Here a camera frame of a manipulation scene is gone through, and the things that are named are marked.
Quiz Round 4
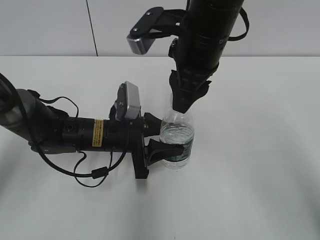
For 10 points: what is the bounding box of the clear green-labelled water bottle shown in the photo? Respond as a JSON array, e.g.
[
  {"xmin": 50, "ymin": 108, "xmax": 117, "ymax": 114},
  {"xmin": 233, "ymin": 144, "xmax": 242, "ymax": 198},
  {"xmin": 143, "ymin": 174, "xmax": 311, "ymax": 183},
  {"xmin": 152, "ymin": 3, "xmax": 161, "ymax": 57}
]
[{"xmin": 159, "ymin": 95, "xmax": 195, "ymax": 170}]

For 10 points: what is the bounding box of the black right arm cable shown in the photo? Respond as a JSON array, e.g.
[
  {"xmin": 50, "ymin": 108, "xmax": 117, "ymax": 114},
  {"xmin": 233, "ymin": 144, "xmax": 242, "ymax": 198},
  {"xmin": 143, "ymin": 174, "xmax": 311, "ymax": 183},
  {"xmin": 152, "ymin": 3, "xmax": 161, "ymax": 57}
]
[{"xmin": 227, "ymin": 6, "xmax": 250, "ymax": 42}]

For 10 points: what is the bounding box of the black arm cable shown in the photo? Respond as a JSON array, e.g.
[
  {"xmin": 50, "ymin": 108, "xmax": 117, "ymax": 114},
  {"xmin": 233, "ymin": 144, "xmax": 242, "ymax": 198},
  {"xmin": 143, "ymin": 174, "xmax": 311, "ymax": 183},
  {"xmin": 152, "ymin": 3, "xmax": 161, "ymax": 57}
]
[
  {"xmin": 227, "ymin": 6, "xmax": 250, "ymax": 42},
  {"xmin": 0, "ymin": 73, "xmax": 126, "ymax": 187}
]

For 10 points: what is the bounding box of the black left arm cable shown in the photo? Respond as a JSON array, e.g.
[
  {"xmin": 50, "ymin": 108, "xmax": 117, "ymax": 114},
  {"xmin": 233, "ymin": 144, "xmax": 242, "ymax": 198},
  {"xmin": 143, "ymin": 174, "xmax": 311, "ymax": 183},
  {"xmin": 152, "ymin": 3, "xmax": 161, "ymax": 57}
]
[{"xmin": 0, "ymin": 73, "xmax": 126, "ymax": 187}]

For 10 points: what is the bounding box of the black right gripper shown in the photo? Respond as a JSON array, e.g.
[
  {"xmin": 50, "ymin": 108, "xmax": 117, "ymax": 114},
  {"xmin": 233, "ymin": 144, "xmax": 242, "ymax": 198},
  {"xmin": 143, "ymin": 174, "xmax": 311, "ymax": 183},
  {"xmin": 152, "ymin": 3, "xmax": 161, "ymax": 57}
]
[{"xmin": 168, "ymin": 38, "xmax": 220, "ymax": 113}]

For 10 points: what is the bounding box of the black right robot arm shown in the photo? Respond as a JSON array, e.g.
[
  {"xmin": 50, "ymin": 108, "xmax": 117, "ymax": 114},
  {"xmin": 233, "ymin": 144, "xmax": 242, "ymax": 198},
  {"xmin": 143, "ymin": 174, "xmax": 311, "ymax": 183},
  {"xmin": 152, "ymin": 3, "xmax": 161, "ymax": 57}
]
[{"xmin": 168, "ymin": 0, "xmax": 249, "ymax": 113}]

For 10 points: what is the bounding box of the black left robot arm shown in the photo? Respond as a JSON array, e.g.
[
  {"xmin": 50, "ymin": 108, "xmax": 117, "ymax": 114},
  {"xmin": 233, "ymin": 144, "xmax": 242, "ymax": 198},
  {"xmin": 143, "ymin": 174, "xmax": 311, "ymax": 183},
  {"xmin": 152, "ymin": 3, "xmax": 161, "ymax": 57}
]
[{"xmin": 0, "ymin": 76, "xmax": 184, "ymax": 179}]

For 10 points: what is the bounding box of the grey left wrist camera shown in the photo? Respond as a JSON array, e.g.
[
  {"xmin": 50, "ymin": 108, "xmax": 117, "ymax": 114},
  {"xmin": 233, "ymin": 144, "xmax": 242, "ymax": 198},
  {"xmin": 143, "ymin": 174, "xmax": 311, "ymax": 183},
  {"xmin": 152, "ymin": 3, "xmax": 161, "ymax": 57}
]
[{"xmin": 114, "ymin": 81, "xmax": 141, "ymax": 121}]

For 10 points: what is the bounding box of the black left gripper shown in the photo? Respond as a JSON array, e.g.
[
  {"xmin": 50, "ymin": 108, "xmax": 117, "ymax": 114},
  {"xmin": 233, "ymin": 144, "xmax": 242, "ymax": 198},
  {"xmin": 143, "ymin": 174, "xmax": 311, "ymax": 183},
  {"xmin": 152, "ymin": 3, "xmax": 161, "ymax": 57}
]
[{"xmin": 103, "ymin": 112, "xmax": 184, "ymax": 180}]

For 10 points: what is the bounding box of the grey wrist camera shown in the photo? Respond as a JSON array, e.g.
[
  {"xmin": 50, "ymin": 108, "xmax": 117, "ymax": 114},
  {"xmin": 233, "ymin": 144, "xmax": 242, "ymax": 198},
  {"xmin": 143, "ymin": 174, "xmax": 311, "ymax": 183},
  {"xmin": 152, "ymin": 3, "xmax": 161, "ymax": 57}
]
[
  {"xmin": 126, "ymin": 6, "xmax": 187, "ymax": 55},
  {"xmin": 114, "ymin": 81, "xmax": 141, "ymax": 121}
]

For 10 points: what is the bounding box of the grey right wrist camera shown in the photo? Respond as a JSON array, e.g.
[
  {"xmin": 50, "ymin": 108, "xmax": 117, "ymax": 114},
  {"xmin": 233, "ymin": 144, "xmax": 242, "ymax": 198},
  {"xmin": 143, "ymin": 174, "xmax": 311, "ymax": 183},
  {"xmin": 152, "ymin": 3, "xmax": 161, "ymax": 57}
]
[{"xmin": 126, "ymin": 6, "xmax": 187, "ymax": 55}]

